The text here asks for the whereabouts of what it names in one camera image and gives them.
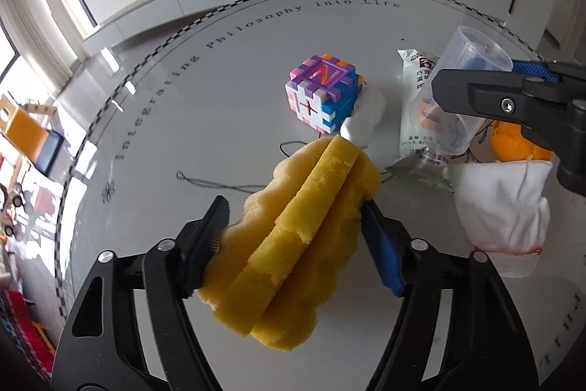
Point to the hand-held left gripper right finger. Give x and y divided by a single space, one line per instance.
384 249

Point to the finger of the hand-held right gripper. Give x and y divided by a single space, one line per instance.
480 95
538 67

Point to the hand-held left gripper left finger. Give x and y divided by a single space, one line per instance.
213 233

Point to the translucent plastic cup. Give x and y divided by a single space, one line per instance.
476 52

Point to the yellow sponge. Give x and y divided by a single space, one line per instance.
302 235

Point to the grey thread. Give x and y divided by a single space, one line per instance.
215 182

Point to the orange fruit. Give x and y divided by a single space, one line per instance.
508 143

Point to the white snack packet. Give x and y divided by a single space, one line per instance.
414 107

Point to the white cloth pouch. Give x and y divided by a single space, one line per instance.
503 207

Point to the white foam piece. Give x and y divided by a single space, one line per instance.
366 118

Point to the multicoloured puzzle cube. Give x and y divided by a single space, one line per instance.
320 98

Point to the red patterned cloth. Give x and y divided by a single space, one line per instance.
23 327

